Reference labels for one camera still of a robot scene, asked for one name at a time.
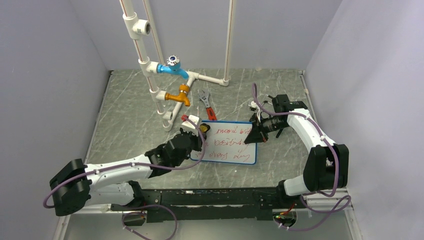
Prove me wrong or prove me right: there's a yellow black whiteboard eraser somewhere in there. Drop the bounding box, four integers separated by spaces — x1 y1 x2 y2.
199 123 211 133

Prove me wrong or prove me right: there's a white PVC pipe frame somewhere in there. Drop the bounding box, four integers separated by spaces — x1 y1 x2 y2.
119 0 237 132

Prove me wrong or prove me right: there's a blue faucet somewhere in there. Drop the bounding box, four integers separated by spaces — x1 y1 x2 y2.
156 55 189 80

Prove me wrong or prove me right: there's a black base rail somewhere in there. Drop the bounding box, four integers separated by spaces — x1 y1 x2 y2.
110 187 307 226

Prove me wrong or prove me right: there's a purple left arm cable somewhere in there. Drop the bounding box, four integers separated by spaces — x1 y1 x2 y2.
43 117 207 210

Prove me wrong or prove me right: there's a red handled adjustable wrench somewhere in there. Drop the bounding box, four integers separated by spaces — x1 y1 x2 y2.
198 90 218 121

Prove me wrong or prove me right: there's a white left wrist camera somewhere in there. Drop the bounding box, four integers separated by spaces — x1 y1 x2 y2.
181 115 202 135

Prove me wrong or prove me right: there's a blue framed whiteboard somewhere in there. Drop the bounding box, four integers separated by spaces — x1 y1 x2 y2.
202 120 257 165

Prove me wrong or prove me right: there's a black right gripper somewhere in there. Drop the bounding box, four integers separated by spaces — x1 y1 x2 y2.
244 113 290 145

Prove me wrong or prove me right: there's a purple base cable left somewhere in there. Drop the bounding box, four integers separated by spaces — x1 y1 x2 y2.
121 202 178 240

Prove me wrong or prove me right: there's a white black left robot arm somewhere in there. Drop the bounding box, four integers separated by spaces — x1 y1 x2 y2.
43 129 207 217

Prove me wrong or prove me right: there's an orange faucet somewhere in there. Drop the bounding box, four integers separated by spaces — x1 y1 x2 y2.
164 84 191 107

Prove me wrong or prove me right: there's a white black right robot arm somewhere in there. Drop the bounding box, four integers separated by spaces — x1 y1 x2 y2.
244 94 349 208

